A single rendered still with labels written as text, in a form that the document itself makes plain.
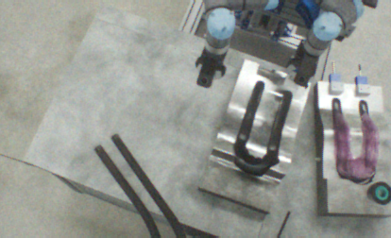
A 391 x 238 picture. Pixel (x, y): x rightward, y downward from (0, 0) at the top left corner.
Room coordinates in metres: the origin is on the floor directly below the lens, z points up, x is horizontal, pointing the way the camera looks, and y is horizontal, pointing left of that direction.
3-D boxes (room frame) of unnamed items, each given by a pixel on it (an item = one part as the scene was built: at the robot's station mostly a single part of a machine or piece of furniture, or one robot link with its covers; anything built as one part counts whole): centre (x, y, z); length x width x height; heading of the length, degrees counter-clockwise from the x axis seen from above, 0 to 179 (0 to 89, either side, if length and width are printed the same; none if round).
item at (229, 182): (0.48, -0.23, 0.87); 0.50 x 0.26 x 0.14; 170
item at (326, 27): (0.72, -0.33, 1.23); 0.09 x 0.08 x 0.11; 141
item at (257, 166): (0.49, -0.24, 0.92); 0.35 x 0.16 x 0.09; 170
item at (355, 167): (0.51, -0.59, 0.90); 0.26 x 0.18 x 0.08; 8
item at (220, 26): (0.65, -0.02, 1.25); 0.09 x 0.08 x 0.11; 16
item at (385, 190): (0.33, -0.67, 0.93); 0.08 x 0.08 x 0.04
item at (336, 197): (0.50, -0.60, 0.86); 0.50 x 0.26 x 0.11; 8
